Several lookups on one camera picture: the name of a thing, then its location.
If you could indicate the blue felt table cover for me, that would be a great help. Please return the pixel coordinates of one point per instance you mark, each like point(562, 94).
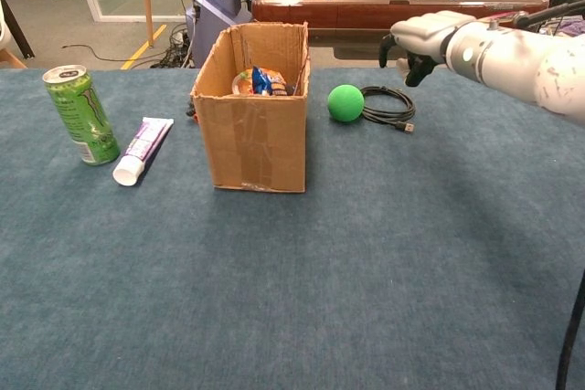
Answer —
point(274, 294)

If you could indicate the blue snack packet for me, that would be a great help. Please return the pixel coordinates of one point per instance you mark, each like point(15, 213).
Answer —
point(262, 79)

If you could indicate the green foam ball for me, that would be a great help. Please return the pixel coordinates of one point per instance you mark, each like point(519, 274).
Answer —
point(346, 103)

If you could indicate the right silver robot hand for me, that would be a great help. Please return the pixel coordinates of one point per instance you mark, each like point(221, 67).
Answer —
point(425, 34)

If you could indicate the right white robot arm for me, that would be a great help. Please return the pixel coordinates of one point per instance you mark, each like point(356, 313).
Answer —
point(525, 70)

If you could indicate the purple cloth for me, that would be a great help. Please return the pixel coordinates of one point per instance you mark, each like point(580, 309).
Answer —
point(573, 27)

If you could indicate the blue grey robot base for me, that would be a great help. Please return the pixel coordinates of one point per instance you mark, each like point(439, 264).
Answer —
point(215, 20)

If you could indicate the green energy drink can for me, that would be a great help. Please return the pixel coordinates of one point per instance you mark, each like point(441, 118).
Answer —
point(87, 120)

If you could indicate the orange jelly cup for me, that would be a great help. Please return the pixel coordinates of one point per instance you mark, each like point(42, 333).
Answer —
point(242, 84)

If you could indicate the white power board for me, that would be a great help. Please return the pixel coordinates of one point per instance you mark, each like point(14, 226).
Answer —
point(178, 37)

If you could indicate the purple white toothpaste tube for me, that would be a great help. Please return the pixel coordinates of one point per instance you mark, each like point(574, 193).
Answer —
point(144, 143)

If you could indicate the brown cardboard box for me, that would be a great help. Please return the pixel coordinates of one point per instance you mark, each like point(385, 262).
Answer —
point(256, 143)

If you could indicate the black slanted pole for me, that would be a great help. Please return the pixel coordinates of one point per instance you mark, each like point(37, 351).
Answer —
point(18, 29)

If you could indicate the brown mahjong table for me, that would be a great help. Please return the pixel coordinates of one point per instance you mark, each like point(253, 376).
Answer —
point(320, 11)

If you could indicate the small red tool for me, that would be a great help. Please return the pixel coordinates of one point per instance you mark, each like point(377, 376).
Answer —
point(195, 118)

